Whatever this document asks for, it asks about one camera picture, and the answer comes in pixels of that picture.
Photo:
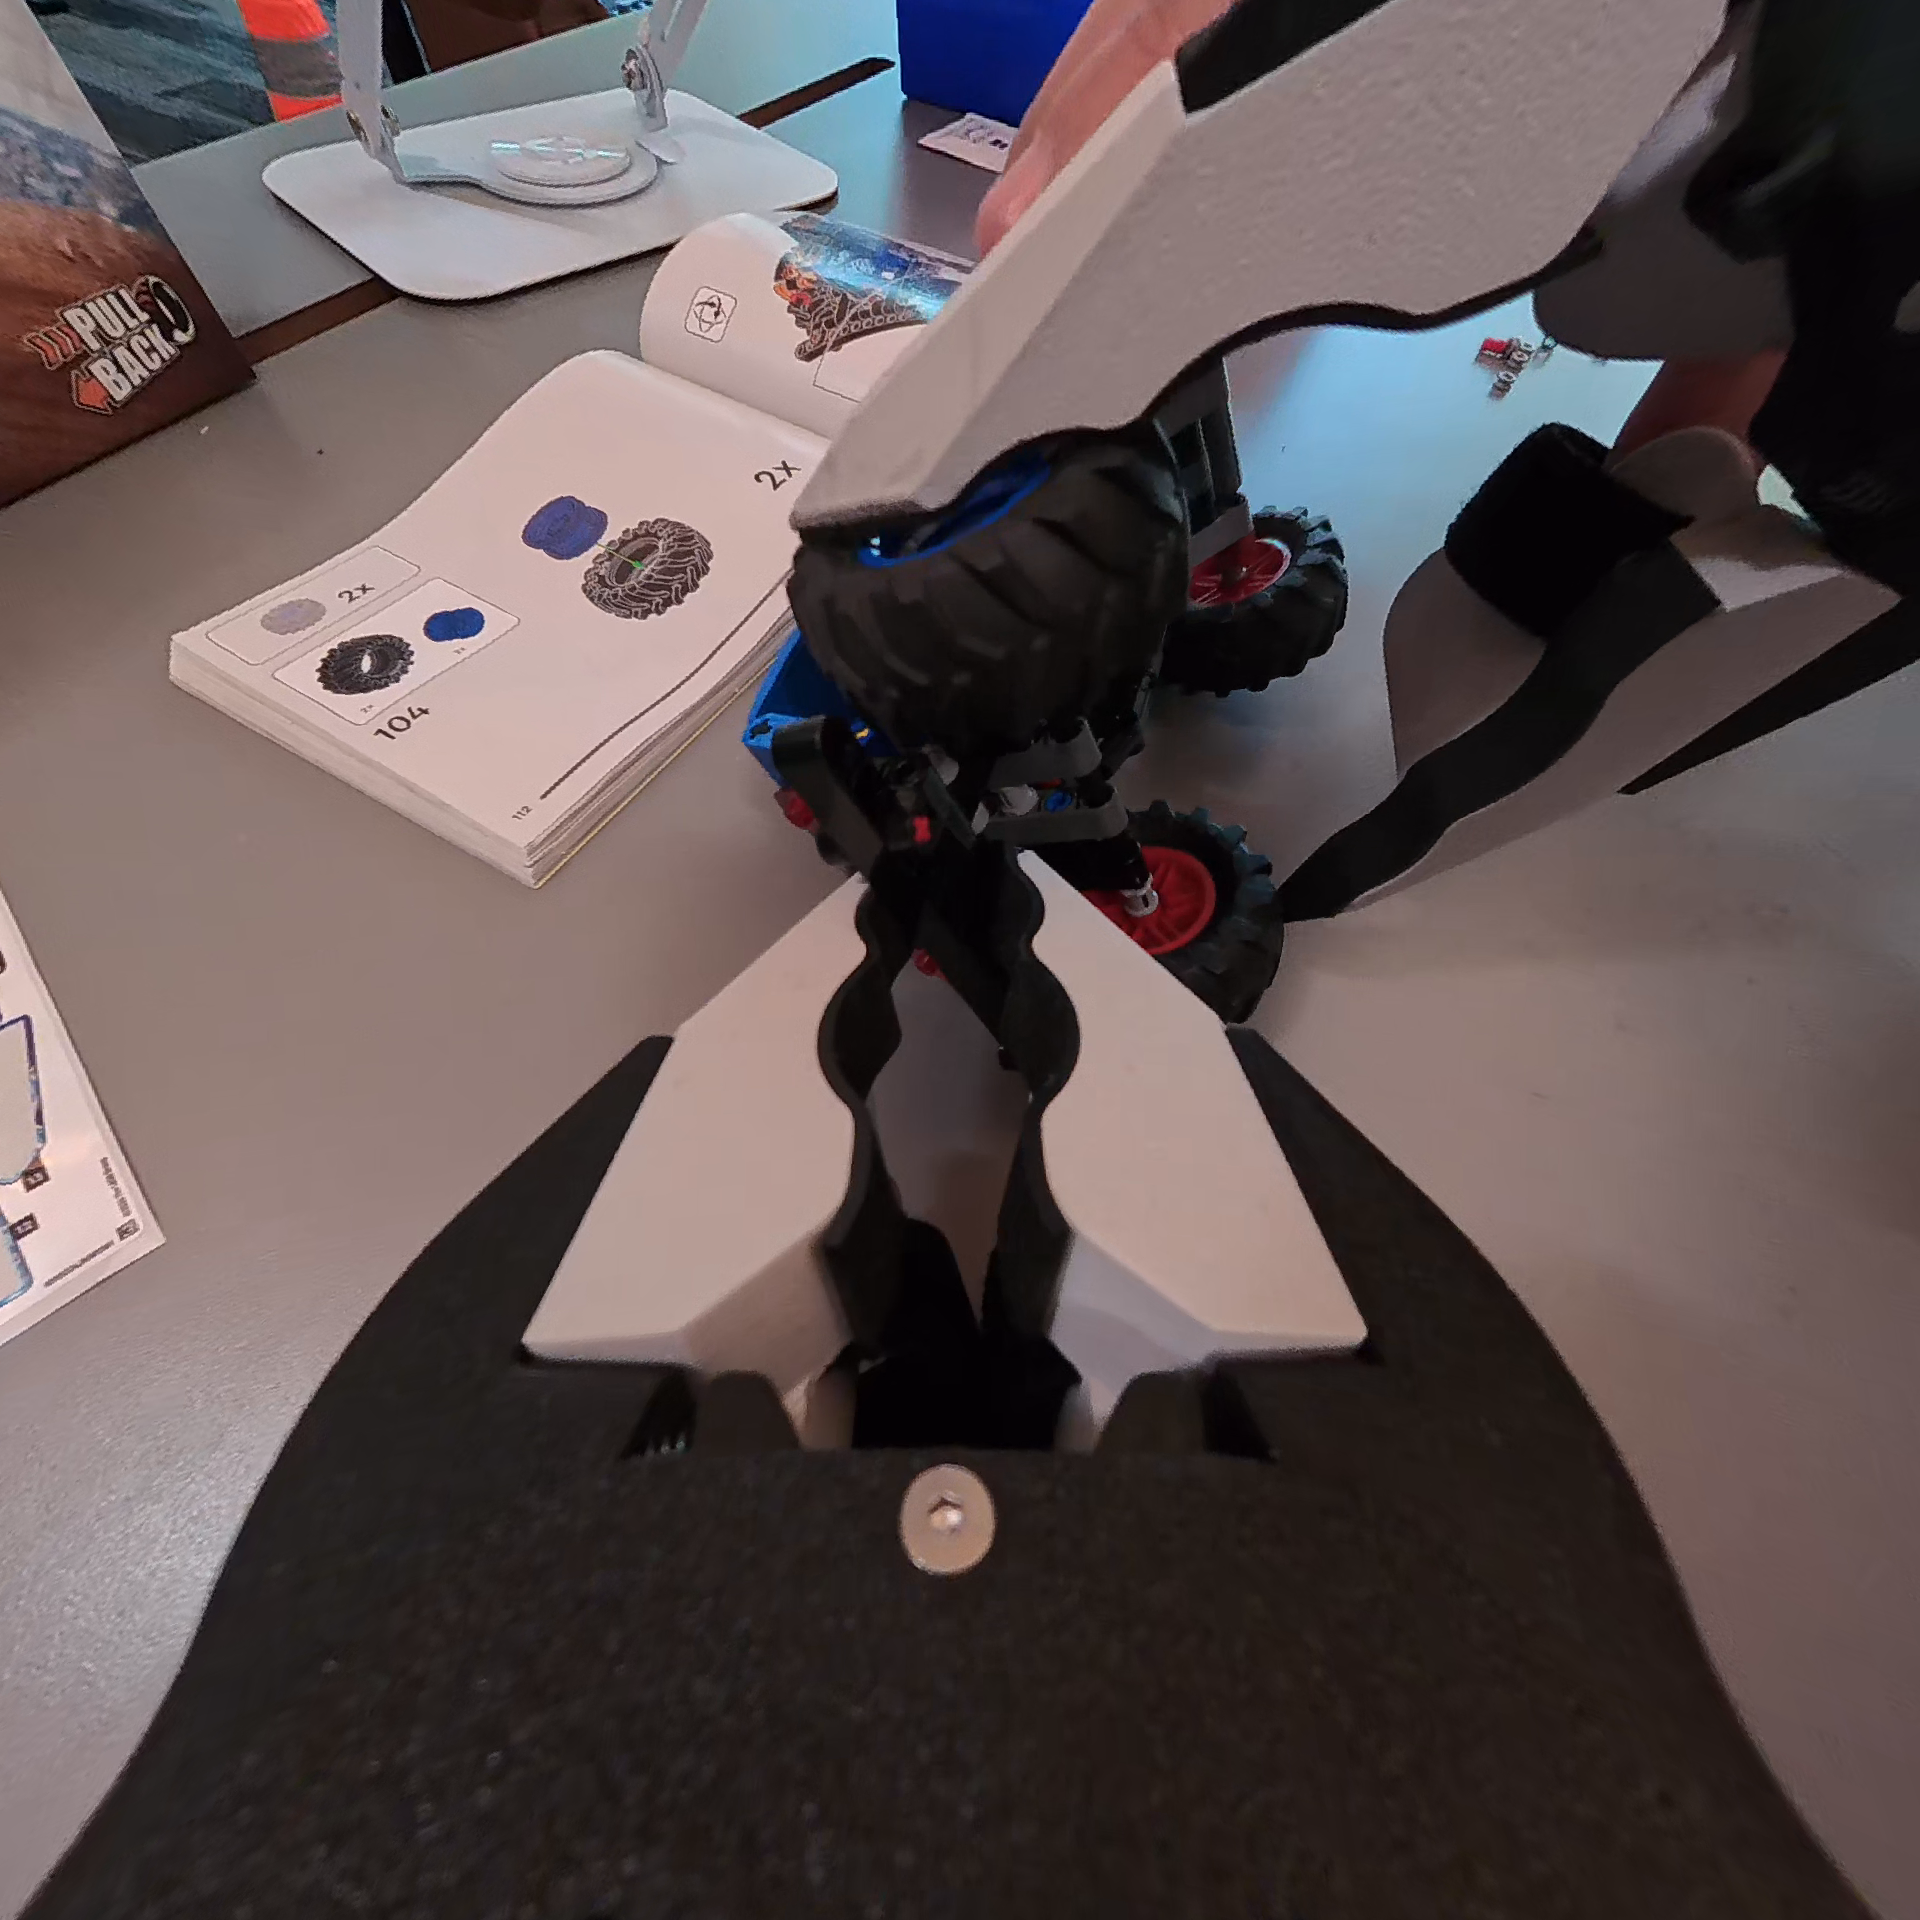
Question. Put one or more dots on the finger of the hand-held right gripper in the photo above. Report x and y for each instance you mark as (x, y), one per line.
(1201, 255)
(1785, 585)

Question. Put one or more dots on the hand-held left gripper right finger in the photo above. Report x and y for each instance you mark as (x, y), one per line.
(1201, 1200)

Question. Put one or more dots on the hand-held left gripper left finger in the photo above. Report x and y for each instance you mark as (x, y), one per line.
(704, 1200)

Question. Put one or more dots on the blue lego monster truck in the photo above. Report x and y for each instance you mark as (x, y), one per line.
(1171, 901)

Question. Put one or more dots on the blue rim lego wheel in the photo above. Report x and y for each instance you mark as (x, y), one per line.
(989, 599)

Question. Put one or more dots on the scattered small lego pieces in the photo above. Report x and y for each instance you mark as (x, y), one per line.
(1507, 359)

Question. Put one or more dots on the lego instruction booklet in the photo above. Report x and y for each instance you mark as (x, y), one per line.
(523, 674)

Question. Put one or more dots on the lego set box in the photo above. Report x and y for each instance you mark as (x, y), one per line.
(90, 301)

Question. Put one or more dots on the person's right hand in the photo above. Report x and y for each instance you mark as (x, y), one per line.
(1095, 90)

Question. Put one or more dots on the small white card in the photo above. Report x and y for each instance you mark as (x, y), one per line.
(967, 140)

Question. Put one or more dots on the blue plastic bin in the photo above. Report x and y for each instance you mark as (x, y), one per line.
(975, 54)

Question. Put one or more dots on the white sticker sheet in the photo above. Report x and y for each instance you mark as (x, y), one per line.
(60, 1172)

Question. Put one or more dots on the white metal stand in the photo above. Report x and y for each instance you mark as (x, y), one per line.
(523, 196)

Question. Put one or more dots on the orange traffic cone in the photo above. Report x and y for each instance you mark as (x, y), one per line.
(293, 54)

